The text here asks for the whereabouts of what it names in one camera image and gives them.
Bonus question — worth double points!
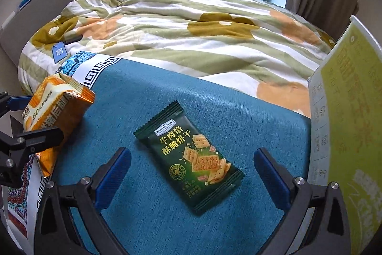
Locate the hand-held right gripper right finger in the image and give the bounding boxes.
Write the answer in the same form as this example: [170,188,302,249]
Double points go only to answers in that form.
[253,148,352,255]

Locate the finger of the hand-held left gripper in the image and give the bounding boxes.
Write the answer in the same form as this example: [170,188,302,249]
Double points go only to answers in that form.
[0,127,65,187]
[0,92,32,119]

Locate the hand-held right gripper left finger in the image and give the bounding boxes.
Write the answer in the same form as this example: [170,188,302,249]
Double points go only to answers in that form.
[34,147,132,255]

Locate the orange snack packet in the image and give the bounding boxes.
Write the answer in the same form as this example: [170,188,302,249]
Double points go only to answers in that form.
[22,73,96,178]

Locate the dark green cracker packet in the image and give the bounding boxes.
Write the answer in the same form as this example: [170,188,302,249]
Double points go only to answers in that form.
[133,100,246,216]

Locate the green cardboard box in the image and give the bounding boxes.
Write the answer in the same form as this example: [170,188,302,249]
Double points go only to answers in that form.
[307,14,382,255]

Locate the teal patterned cloth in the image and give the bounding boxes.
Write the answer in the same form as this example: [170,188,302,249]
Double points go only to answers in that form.
[3,52,313,255]

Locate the blue phone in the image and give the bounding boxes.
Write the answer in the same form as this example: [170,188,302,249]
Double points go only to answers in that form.
[50,41,67,65]

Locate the white small box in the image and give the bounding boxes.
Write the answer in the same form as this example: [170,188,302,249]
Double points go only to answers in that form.
[0,11,19,30]

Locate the floral quilt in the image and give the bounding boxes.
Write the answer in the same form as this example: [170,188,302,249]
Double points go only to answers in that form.
[17,0,336,119]

